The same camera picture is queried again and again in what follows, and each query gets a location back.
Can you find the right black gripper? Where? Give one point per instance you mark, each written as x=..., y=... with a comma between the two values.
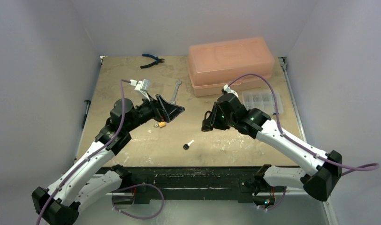
x=217, y=115

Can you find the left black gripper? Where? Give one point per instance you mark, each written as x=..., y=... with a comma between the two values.
x=163, y=110

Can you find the brass padlock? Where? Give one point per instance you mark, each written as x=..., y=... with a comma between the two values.
x=160, y=124

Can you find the black key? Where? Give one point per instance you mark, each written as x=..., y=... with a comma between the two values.
x=187, y=145

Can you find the black padlock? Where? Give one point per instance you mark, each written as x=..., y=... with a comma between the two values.
x=206, y=119

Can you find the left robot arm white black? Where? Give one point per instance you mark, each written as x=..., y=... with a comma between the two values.
x=62, y=202

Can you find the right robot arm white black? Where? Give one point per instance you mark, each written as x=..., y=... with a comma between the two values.
x=318, y=172

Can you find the silver open-end wrench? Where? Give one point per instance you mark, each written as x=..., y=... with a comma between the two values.
x=173, y=98

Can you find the clear plastic organizer box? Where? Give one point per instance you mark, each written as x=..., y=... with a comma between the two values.
x=262, y=100

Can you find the pink plastic toolbox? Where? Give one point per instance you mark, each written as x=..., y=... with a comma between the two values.
x=240, y=63

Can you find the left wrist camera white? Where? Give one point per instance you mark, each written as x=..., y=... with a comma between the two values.
x=142, y=87

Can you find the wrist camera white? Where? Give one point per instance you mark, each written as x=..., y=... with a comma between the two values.
x=227, y=89
x=142, y=87

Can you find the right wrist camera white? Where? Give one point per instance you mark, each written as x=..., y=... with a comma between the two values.
x=227, y=89

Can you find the black mounting base plate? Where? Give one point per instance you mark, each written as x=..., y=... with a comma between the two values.
x=243, y=184

